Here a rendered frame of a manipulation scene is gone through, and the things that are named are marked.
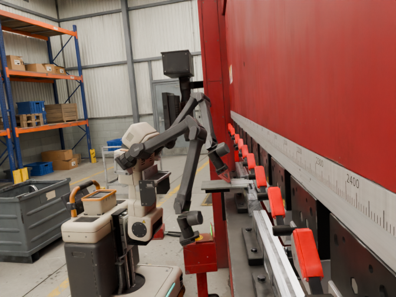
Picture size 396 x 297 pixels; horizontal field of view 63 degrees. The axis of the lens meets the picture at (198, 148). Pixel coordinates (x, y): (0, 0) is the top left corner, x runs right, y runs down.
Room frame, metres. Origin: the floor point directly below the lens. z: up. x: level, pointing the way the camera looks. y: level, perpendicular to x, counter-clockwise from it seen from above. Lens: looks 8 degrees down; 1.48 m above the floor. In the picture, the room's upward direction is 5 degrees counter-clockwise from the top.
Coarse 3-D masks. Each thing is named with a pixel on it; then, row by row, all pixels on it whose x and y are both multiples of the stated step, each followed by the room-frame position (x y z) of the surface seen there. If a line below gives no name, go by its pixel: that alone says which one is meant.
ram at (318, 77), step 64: (256, 0) 0.89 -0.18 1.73; (320, 0) 0.39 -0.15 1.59; (384, 0) 0.25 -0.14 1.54; (256, 64) 0.95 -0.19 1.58; (320, 64) 0.39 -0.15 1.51; (384, 64) 0.25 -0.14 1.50; (320, 128) 0.40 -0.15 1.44; (384, 128) 0.25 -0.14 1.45; (320, 192) 0.41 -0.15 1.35; (384, 256) 0.25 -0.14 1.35
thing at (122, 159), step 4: (128, 152) 1.81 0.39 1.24; (120, 156) 1.83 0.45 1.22; (124, 156) 1.81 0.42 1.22; (128, 156) 1.80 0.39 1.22; (116, 160) 1.79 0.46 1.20; (120, 160) 1.80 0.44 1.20; (124, 160) 1.80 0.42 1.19; (128, 160) 1.81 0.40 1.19; (132, 160) 1.81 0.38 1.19; (120, 164) 1.79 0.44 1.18; (124, 164) 1.80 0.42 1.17; (128, 164) 1.81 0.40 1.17; (132, 164) 1.83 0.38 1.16; (124, 168) 1.78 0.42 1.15; (128, 168) 1.83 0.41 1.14
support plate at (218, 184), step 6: (210, 180) 1.96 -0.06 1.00; (216, 180) 1.95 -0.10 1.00; (222, 180) 1.94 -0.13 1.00; (204, 186) 1.83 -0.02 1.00; (210, 186) 1.82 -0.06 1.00; (216, 186) 1.81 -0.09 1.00; (222, 186) 1.80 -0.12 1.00; (228, 186) 1.79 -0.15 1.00; (234, 186) 1.78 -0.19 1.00; (240, 186) 1.78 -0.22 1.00; (246, 186) 1.78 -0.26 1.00
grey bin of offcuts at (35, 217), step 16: (0, 192) 3.52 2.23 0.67; (16, 192) 3.75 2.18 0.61; (32, 192) 3.26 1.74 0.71; (48, 192) 3.47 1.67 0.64; (64, 192) 3.71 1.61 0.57; (0, 208) 3.15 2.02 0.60; (16, 208) 3.09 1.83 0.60; (32, 208) 3.22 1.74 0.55; (48, 208) 3.44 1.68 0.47; (64, 208) 3.67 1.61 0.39; (0, 224) 3.16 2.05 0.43; (16, 224) 3.10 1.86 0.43; (32, 224) 3.19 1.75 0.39; (48, 224) 3.40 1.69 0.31; (0, 240) 3.17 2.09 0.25; (16, 240) 3.11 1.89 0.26; (32, 240) 3.15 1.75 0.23; (48, 240) 3.35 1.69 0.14; (0, 256) 3.22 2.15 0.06; (16, 256) 3.16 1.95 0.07; (32, 256) 3.23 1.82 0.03
